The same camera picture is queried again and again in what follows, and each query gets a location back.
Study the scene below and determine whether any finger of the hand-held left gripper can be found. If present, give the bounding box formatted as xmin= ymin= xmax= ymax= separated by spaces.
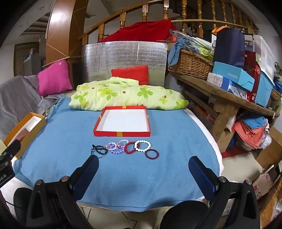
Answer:
xmin=2 ymin=140 xmax=22 ymax=161

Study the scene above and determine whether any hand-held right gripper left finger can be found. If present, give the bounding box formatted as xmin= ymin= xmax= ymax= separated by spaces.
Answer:
xmin=26 ymin=155 xmax=99 ymax=229

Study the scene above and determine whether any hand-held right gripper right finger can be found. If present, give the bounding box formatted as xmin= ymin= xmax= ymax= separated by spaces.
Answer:
xmin=188 ymin=156 xmax=262 ymax=229

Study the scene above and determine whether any silver bangle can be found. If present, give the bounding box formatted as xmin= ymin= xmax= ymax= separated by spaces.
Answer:
xmin=94 ymin=149 xmax=109 ymax=159

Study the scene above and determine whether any black bangle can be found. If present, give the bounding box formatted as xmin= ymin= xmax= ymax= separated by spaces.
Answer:
xmin=91 ymin=144 xmax=109 ymax=155

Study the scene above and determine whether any pale pink crystal bead bracelet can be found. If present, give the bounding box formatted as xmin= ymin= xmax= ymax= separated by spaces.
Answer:
xmin=106 ymin=142 xmax=121 ymax=151

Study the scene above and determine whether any purple bead bracelet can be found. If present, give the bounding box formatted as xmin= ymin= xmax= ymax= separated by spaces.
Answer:
xmin=109 ymin=146 xmax=126 ymax=155

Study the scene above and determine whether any dark red bead bracelet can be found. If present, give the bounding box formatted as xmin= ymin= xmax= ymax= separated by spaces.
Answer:
xmin=124 ymin=141 xmax=138 ymax=154

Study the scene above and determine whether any purple ring bangle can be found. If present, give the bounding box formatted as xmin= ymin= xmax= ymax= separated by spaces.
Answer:
xmin=145 ymin=148 xmax=159 ymax=159

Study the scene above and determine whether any red shallow gift box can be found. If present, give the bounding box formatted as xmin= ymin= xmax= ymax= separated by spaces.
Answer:
xmin=93 ymin=106 xmax=151 ymax=137

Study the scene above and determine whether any white bead bracelet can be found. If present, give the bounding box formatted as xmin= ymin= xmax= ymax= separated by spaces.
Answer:
xmin=134 ymin=140 xmax=152 ymax=152

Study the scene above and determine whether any orange box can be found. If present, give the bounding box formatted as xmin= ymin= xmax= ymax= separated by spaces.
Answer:
xmin=3 ymin=112 xmax=47 ymax=159

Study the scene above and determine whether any blue blanket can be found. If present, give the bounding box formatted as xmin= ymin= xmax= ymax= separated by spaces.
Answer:
xmin=13 ymin=96 xmax=221 ymax=212

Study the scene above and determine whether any grey cloth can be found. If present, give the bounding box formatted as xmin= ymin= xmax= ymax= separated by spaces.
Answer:
xmin=0 ymin=75 xmax=65 ymax=142

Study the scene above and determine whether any floral printed box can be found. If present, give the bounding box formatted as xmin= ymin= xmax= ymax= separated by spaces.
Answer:
xmin=252 ymin=173 xmax=274 ymax=200

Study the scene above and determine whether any stack of folded cloths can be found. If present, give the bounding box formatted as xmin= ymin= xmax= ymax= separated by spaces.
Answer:
xmin=233 ymin=115 xmax=271 ymax=150

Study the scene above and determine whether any wooden table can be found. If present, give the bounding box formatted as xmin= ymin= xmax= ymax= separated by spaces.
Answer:
xmin=168 ymin=70 xmax=281 ymax=137

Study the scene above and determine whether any cardboard box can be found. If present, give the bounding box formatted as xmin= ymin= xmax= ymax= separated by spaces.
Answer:
xmin=256 ymin=126 xmax=282 ymax=168

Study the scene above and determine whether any pink cushion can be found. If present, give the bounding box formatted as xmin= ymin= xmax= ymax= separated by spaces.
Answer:
xmin=37 ymin=60 xmax=73 ymax=97

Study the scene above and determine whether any green leaf pattern pillow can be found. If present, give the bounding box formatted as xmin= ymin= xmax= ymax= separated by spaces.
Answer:
xmin=69 ymin=76 xmax=189 ymax=111

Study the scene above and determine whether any white printed box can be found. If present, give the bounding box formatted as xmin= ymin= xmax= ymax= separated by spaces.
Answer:
xmin=207 ymin=72 xmax=248 ymax=101

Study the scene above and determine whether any blue shoebox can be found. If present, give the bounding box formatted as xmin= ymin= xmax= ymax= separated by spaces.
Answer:
xmin=212 ymin=61 xmax=255 ymax=92

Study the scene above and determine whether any blue plastic bin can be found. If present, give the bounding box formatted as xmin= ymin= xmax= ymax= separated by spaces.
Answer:
xmin=255 ymin=68 xmax=275 ymax=108

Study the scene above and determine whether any red cushion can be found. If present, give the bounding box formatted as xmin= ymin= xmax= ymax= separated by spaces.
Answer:
xmin=111 ymin=65 xmax=150 ymax=85

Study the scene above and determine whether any wicker basket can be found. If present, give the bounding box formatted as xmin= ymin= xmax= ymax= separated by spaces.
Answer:
xmin=168 ymin=49 xmax=214 ymax=81

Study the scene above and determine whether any tall red carton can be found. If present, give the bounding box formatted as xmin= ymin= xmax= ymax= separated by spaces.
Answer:
xmin=244 ymin=50 xmax=262 ymax=103

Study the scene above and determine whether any silver foil mat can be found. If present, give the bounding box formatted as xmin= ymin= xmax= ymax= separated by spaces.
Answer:
xmin=81 ymin=41 xmax=168 ymax=88

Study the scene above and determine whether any blue cloth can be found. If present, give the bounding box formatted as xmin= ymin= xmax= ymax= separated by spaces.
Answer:
xmin=168 ymin=37 xmax=199 ymax=66

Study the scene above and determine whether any navy bag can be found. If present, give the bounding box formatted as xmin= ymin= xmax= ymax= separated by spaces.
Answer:
xmin=212 ymin=26 xmax=246 ymax=69

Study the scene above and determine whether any wooden arch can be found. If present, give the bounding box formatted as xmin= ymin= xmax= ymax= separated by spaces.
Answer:
xmin=45 ymin=0 xmax=89 ymax=89

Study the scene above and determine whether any clear plastic storage bin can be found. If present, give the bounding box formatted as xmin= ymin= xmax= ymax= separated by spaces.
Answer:
xmin=244 ymin=34 xmax=276 ymax=78

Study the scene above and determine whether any large red cloth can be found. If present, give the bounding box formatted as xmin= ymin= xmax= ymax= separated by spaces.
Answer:
xmin=98 ymin=19 xmax=177 ymax=44

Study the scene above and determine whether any wooden stair railing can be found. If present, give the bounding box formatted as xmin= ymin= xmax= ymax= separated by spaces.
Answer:
xmin=79 ymin=0 xmax=261 ymax=43

